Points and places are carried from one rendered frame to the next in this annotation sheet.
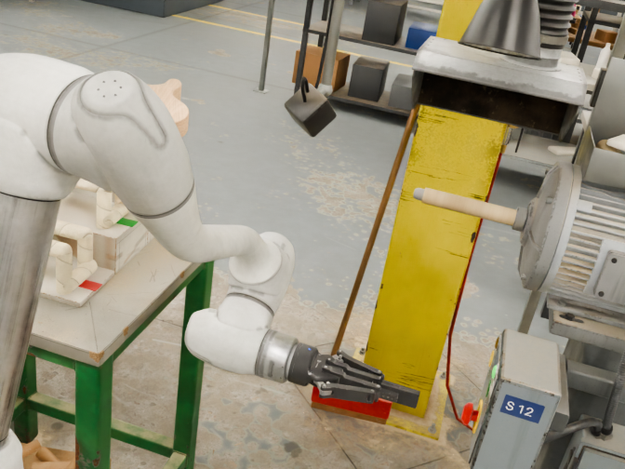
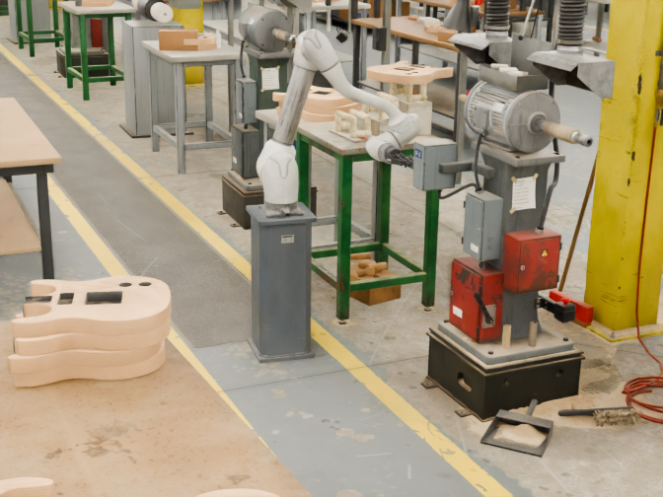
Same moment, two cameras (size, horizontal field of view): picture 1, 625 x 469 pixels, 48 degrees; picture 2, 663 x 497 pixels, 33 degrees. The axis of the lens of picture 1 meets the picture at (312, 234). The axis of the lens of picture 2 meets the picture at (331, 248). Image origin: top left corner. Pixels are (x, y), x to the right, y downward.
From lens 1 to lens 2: 4.52 m
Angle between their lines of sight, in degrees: 50
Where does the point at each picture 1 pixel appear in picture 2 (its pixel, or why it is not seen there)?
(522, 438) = (419, 167)
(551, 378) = (431, 144)
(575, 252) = (474, 108)
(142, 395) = not seen: hidden behind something
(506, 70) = (472, 39)
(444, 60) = (458, 36)
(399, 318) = (599, 247)
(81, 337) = (342, 146)
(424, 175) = (605, 139)
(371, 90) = not seen: outside the picture
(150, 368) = not seen: hidden behind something
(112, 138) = (306, 44)
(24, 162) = (299, 55)
